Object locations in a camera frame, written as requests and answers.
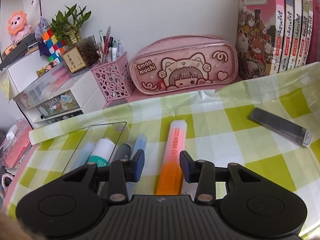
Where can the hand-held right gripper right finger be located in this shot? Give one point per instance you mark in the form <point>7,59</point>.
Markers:
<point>184,167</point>

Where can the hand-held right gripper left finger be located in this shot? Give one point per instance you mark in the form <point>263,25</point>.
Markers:
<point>140,166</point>

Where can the blue highlighter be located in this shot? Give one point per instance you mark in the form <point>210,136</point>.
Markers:
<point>139,143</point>

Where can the grey marker pen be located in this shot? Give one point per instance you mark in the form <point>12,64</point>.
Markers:
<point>122,151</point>

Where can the orange highlighter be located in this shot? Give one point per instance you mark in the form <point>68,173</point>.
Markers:
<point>175,142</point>

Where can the white glue stick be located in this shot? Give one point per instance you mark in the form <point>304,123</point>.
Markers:
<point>103,150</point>

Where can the clear plastic box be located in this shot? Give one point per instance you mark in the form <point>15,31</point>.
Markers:
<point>100,131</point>

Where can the black pencil lead case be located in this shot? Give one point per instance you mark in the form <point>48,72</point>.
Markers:
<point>275,123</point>

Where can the green checked tablecloth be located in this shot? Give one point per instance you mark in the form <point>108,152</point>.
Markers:
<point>225,135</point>

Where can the white drawer unit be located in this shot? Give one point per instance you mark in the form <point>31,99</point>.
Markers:
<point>92,100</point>

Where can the pink perforated pen holder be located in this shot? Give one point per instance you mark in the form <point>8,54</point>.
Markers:
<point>112,80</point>

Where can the pink cartoon pencil case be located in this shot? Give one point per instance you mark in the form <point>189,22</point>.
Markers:
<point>187,67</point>

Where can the pink notebook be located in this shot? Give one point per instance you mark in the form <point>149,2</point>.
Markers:
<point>17,152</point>

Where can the bunch of pens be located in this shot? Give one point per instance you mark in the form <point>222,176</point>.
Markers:
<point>108,45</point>

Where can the small wooden sign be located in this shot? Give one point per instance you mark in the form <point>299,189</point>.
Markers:
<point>71,61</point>

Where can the clear pot with brown pebbles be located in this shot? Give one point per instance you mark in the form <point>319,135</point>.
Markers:
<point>87,51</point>

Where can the clear storage tray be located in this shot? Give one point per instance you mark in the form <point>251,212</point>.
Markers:
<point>45,82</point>

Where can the small colourful figurine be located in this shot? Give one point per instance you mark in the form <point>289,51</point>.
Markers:
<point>45,70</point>

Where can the pink cat cover book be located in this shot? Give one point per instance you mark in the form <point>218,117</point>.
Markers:
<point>257,42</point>

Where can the colourful puzzle cube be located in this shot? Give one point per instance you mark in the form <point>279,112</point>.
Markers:
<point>53,46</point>

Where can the white box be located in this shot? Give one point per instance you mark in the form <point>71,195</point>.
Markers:
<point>20,77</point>

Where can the pale yellow paper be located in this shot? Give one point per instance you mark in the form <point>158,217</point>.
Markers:
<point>5,87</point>

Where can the lucky bamboo plant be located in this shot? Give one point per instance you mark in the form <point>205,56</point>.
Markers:
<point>67,22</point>

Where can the black rectangular box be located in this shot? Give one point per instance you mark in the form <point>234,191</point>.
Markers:
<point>22,48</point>

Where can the purple tassel charm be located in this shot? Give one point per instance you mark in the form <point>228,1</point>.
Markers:
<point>41,26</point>

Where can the small orange box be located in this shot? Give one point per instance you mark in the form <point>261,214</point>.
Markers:
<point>8,50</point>

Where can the orange lion toy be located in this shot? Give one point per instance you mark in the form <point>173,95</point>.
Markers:
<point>18,26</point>

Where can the pink bead board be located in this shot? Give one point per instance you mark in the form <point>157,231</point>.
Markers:
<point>315,35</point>

